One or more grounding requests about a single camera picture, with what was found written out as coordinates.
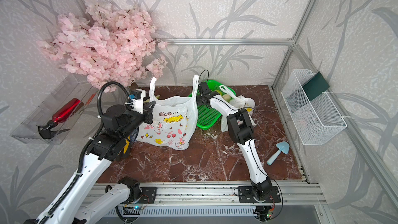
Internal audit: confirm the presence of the patterned white plastic bag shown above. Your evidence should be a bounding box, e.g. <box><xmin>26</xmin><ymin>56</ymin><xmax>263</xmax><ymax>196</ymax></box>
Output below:
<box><xmin>219</xmin><ymin>85</ymin><xmax>255</xmax><ymax>125</ymax></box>

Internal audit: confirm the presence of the white pear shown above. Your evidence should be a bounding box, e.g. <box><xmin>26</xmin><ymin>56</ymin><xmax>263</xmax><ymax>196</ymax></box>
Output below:
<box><xmin>222</xmin><ymin>94</ymin><xmax>233</xmax><ymax>102</ymax></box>

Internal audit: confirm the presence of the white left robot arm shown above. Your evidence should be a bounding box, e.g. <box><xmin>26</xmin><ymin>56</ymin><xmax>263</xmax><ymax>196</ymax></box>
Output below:
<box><xmin>25</xmin><ymin>82</ymin><xmax>155</xmax><ymax>224</ymax></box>

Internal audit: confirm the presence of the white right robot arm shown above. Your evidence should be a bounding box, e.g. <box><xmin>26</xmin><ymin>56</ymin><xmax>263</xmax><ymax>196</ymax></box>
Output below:
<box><xmin>197</xmin><ymin>82</ymin><xmax>273</xmax><ymax>202</ymax></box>

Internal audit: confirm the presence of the yellow black work glove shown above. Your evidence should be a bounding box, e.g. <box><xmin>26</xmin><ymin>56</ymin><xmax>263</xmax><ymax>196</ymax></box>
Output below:
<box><xmin>123</xmin><ymin>137</ymin><xmax>131</xmax><ymax>154</ymax></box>

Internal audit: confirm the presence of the green plastic perforated basket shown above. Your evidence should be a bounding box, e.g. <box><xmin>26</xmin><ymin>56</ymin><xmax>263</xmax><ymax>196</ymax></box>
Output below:
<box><xmin>189</xmin><ymin>80</ymin><xmax>238</xmax><ymax>130</ymax></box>

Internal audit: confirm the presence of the red black hair brush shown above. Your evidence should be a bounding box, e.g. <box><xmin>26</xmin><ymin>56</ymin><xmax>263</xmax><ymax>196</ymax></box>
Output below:
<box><xmin>37</xmin><ymin>93</ymin><xmax>96</xmax><ymax>140</ymax></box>

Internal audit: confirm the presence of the pink cherry blossom tree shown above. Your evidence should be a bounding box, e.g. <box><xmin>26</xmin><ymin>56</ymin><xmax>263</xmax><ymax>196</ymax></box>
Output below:
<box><xmin>37</xmin><ymin>0</ymin><xmax>167</xmax><ymax>89</ymax></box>

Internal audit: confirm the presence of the dark green card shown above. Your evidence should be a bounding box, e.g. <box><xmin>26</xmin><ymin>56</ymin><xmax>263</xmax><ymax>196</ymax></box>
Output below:
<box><xmin>302</xmin><ymin>72</ymin><xmax>330</xmax><ymax>101</ymax></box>

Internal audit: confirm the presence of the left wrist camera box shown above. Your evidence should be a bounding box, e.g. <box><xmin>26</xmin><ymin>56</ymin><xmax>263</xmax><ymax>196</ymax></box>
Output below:
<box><xmin>126</xmin><ymin>89</ymin><xmax>146</xmax><ymax>114</ymax></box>

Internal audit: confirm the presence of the clear acrylic wall shelf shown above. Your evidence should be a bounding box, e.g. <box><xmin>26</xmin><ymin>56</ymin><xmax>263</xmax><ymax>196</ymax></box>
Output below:
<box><xmin>10</xmin><ymin>74</ymin><xmax>98</xmax><ymax>145</ymax></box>

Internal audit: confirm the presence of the white wire mesh basket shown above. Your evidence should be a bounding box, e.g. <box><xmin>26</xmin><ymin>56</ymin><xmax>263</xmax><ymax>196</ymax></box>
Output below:
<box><xmin>282</xmin><ymin>69</ymin><xmax>347</xmax><ymax>146</ymax></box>

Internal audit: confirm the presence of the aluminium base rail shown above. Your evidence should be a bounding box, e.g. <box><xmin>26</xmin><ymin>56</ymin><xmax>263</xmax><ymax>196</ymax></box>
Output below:
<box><xmin>90</xmin><ymin>180</ymin><xmax>327</xmax><ymax>207</ymax></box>

